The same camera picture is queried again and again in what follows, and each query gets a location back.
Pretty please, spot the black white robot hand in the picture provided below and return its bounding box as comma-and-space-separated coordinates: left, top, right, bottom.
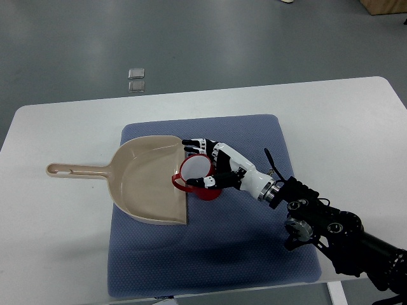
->
182, 139, 279, 201

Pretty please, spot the red mug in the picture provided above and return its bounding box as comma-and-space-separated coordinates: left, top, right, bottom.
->
171, 154, 222, 201

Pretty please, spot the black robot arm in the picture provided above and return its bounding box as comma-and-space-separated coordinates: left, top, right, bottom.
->
263, 175, 406, 304

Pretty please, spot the beige plastic dustpan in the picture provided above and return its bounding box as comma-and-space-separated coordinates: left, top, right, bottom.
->
46, 135, 188, 225

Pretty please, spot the blue grey fabric mat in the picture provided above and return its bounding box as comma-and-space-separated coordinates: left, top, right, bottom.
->
107, 114, 321, 298

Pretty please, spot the lower metal floor plate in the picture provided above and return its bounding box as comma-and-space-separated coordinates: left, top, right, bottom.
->
128, 80, 145, 93

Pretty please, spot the metal floor plate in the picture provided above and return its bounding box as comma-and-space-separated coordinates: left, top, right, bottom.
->
128, 80, 145, 93
128, 68, 145, 79

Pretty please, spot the upper metal floor plate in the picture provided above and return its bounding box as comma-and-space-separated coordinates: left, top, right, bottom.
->
128, 68, 145, 79

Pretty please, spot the white table leg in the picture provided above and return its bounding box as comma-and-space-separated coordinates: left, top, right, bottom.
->
327, 281, 348, 305

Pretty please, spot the wooden box corner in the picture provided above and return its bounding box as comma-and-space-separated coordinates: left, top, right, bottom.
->
360, 0, 406, 16

